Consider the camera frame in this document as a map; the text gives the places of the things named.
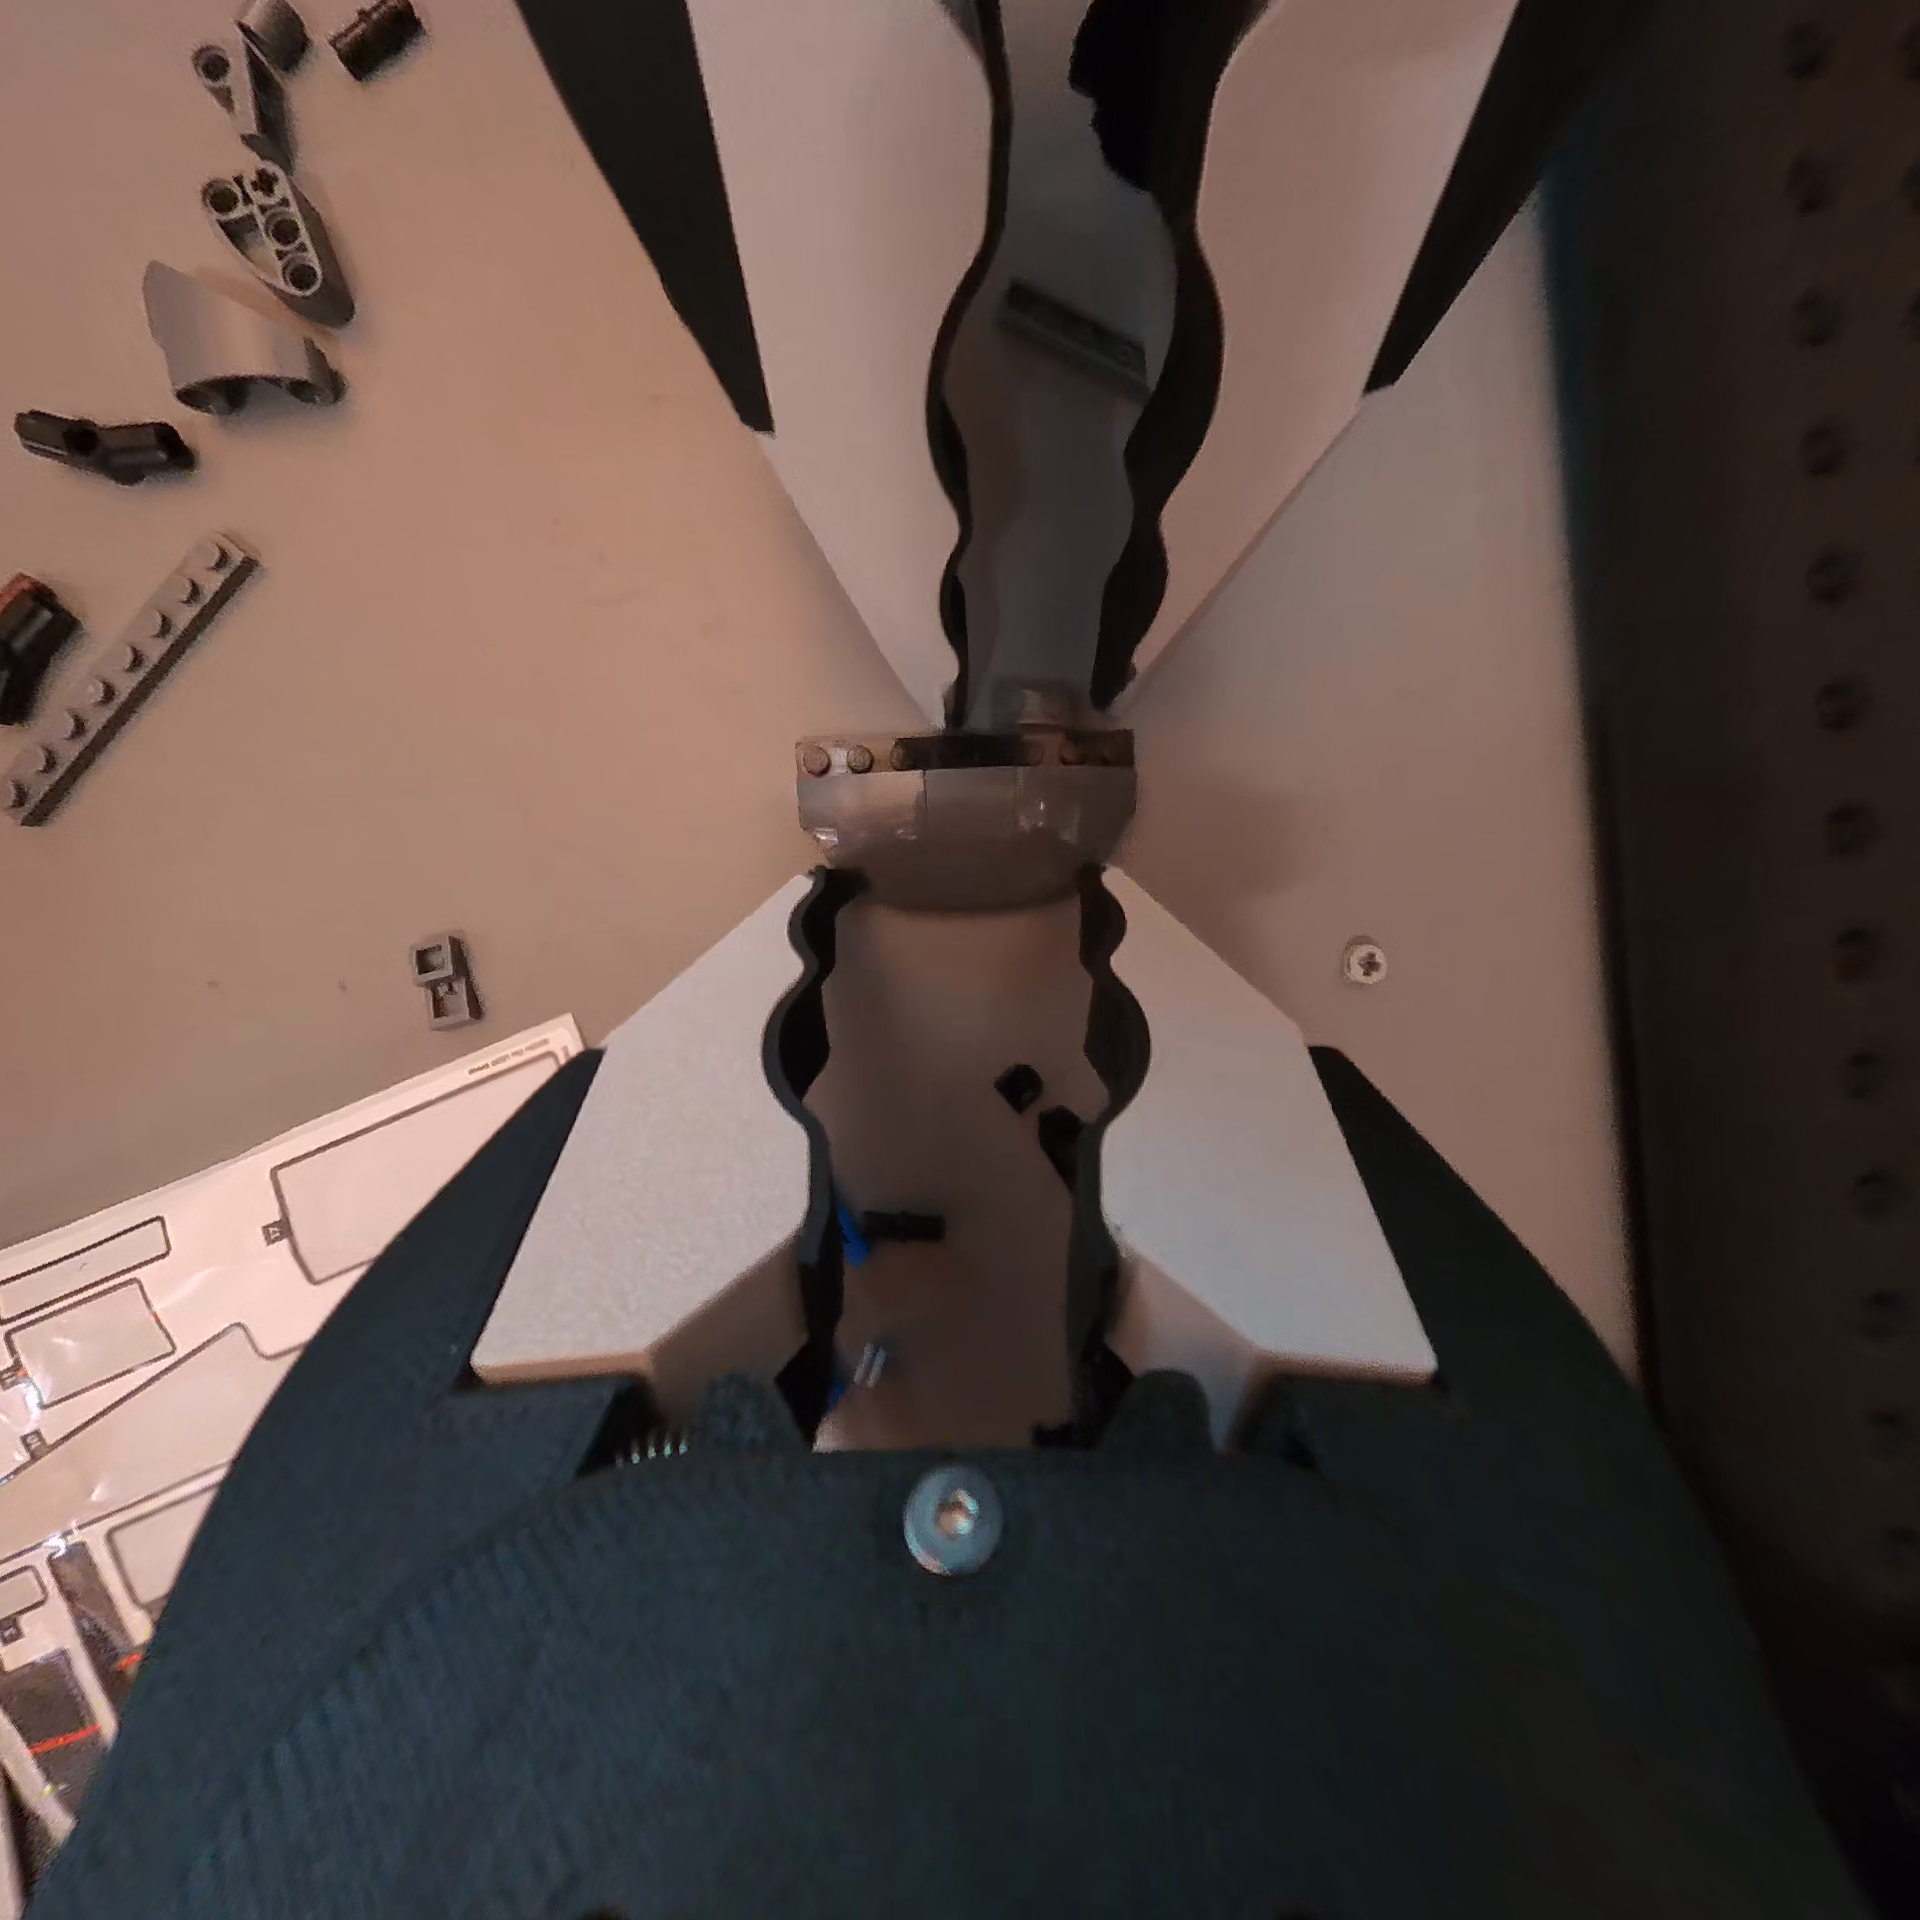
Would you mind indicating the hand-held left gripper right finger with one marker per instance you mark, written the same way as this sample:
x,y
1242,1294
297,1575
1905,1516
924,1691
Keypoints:
x,y
1275,1200

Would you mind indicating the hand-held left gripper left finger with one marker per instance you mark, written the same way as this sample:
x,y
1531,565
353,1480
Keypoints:
x,y
643,1200

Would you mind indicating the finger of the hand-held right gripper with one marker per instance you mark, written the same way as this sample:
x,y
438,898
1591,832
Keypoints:
x,y
1321,225
839,225

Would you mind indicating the black plate lego assembly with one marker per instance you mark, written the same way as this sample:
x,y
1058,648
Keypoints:
x,y
969,824

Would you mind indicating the lego sticker sheet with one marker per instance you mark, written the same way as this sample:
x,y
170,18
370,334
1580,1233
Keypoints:
x,y
150,1305

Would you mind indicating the grey grooved lego plate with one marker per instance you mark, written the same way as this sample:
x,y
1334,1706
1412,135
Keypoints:
x,y
1072,332

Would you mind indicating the white round lego stud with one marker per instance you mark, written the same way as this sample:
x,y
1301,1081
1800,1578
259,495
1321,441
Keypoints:
x,y
1367,960

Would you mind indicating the small black lego piece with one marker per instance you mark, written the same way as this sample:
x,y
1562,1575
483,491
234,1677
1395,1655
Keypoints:
x,y
1021,1088

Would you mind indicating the thin light grey lego liftarm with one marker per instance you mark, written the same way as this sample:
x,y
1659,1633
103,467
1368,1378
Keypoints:
x,y
280,250

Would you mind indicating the small grey lego cylinder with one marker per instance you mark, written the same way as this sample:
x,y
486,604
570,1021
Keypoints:
x,y
280,23

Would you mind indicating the grey curved lego slope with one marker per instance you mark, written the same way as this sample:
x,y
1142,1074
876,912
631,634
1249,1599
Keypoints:
x,y
241,343

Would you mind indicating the black angled lego connector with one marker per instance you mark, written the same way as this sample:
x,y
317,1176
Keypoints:
x,y
106,441

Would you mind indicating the long light grey lego plate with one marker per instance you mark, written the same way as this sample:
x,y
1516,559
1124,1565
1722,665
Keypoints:
x,y
127,684

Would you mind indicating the small grey piece with hole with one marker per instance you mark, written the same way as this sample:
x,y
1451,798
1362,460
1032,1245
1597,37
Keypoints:
x,y
241,90

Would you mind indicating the black connector with brown axle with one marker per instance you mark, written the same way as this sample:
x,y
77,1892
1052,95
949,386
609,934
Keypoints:
x,y
32,644

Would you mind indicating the small grey lego bracket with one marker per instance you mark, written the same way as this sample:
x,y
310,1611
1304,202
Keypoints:
x,y
442,983

